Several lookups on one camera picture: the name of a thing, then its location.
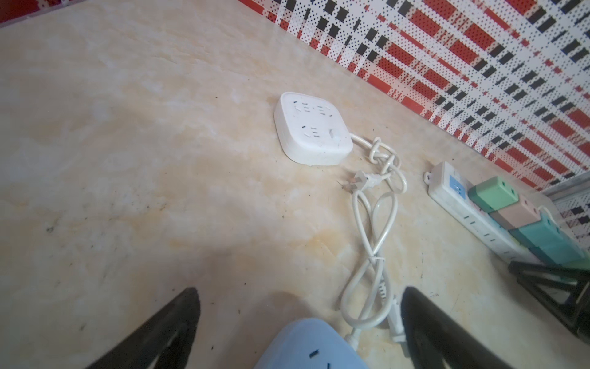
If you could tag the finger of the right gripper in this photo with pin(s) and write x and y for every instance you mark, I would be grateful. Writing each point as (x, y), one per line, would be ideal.
(563, 292)

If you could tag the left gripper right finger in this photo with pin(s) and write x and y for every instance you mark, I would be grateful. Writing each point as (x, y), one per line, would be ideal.
(434, 340)

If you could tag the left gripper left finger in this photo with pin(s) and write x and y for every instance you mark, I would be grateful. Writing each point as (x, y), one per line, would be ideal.
(163, 341)

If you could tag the teal plug adapter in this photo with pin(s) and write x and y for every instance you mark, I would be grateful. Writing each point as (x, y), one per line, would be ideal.
(541, 234)
(561, 253)

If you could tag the teal plug adapter front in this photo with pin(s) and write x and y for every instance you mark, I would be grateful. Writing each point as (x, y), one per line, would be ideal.
(541, 234)

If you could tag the pink plug adapter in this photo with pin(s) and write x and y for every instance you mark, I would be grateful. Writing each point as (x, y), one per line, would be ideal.
(517, 215)

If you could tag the green plug adapter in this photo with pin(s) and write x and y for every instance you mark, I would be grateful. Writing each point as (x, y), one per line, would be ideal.
(493, 194)
(581, 263)

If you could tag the long white power strip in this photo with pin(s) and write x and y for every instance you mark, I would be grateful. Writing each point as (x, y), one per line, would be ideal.
(449, 188)

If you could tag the blue square power strip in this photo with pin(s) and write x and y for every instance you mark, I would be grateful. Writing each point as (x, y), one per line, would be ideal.
(309, 343)

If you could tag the white square power strip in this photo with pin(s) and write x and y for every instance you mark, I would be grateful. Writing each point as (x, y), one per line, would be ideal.
(311, 130)

